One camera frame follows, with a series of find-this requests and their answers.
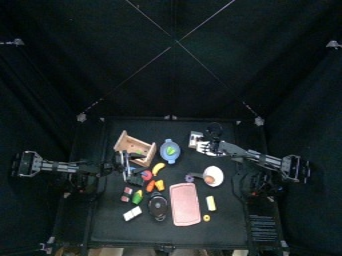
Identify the red toy tomato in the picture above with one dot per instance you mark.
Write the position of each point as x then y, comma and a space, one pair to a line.
146, 175

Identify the light blue toy bowl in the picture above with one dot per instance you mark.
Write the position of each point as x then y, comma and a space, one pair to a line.
170, 159

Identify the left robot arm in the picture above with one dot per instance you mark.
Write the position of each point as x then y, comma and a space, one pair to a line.
58, 165

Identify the black toy pot with lid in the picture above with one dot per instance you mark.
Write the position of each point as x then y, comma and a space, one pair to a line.
158, 206

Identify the green yellow toy vegetable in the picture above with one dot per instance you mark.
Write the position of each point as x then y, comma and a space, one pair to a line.
138, 197

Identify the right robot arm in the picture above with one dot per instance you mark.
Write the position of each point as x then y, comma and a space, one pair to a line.
263, 156

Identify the brown toy egg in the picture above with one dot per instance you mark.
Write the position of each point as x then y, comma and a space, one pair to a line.
209, 180

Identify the orange red toy carrot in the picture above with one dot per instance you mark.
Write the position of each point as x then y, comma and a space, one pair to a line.
150, 186

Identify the black ribbed panel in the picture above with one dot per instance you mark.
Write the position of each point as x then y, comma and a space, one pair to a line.
263, 228

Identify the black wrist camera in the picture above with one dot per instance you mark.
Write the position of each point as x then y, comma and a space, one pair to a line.
214, 129

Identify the metal frame clamp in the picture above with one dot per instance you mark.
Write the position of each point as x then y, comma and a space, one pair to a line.
333, 44
18, 42

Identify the pink cutting board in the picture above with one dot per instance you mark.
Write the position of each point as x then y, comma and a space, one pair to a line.
185, 204

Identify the yellow toy banana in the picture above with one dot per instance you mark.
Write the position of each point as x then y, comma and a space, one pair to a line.
158, 168

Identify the orange toy food piece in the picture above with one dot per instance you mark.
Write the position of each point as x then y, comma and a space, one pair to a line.
160, 185

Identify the small red toy block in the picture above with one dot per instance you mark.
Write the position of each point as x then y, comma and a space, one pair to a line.
125, 199
129, 190

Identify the white rectangular toy block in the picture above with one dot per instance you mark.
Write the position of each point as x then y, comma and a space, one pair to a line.
133, 213

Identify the wooden knife holder block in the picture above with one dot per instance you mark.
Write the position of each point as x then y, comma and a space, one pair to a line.
134, 143

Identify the purple toy gear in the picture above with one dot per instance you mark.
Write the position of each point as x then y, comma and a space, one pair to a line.
189, 178

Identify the green plastic toy piece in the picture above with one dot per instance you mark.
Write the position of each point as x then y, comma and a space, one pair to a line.
138, 152

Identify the metal frame edge bracket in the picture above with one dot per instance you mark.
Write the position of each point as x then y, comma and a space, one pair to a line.
169, 117

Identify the white bowl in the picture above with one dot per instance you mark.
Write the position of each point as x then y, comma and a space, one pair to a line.
216, 173

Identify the green toy star fruit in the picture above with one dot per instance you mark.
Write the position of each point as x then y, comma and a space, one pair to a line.
170, 151

